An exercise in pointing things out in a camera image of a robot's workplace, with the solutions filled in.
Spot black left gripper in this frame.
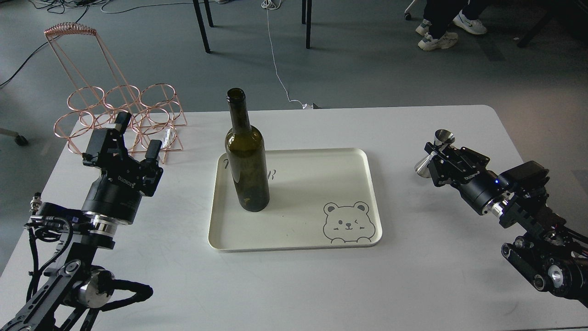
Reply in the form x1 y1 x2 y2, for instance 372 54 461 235
82 112 163 224

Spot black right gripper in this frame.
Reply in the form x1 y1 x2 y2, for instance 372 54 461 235
424 142 506 215

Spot silver metal jigger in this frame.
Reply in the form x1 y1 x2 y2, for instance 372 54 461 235
414 129 455 178

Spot dark green wine bottle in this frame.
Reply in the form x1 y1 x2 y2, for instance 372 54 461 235
225 88 270 212

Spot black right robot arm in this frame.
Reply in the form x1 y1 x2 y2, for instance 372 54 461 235
424 141 587 305

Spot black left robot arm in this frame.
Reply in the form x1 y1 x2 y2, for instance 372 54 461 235
2 112 163 331

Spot black chair caster wheel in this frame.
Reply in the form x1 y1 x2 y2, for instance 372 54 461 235
13 134 28 147

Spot person's white sneaker near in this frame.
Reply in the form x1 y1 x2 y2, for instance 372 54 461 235
418 32 458 51

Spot person's white sneaker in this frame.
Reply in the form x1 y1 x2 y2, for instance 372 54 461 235
415 19 432 36
453 12 487 35
418 32 458 51

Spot person's white sneaker left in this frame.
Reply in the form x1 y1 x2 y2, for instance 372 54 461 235
415 19 432 36

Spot person's white sneaker far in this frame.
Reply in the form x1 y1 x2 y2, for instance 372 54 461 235
453 12 487 35

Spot cream bear serving tray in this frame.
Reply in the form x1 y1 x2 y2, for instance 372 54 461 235
208 148 382 252

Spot black table legs left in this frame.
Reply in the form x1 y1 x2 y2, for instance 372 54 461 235
192 0 214 54

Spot black table legs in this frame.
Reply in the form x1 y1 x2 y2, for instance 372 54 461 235
301 0 313 50
192 0 214 54

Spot black table legs right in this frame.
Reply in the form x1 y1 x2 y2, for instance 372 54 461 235
301 0 313 50

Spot copper wire wine rack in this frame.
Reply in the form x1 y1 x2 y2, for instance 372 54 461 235
44 22 188 163

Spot black floor cables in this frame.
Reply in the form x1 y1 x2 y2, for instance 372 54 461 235
0 0 221 88

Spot white floor cable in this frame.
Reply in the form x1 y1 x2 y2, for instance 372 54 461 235
261 0 314 110

